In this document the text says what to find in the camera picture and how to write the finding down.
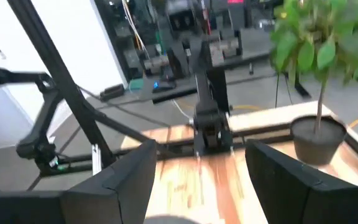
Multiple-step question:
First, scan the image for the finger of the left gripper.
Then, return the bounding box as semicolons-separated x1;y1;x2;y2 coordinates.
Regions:
213;127;223;149
204;127;214;149

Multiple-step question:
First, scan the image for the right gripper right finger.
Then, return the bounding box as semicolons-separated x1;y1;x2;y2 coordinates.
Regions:
244;139;358;224

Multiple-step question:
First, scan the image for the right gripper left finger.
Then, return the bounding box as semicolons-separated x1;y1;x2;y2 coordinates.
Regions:
0;139;158;224

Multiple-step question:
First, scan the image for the black plant pot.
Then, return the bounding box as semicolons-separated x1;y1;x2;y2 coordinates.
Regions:
290;115;348;166

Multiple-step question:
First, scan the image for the black computer mouse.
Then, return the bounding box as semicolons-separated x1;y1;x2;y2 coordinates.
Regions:
152;79;177;93

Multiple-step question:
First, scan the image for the black power brick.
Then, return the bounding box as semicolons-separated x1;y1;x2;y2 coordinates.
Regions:
99;83;126;103

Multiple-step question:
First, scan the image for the dark grey computer desk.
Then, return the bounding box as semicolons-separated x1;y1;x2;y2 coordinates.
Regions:
140;27;275;105

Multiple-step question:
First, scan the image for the green leafy plant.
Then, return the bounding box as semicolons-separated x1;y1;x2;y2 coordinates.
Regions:
268;0;358;134

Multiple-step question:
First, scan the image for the silver extrusion rail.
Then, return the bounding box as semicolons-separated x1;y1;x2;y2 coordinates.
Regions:
91;143;103;175

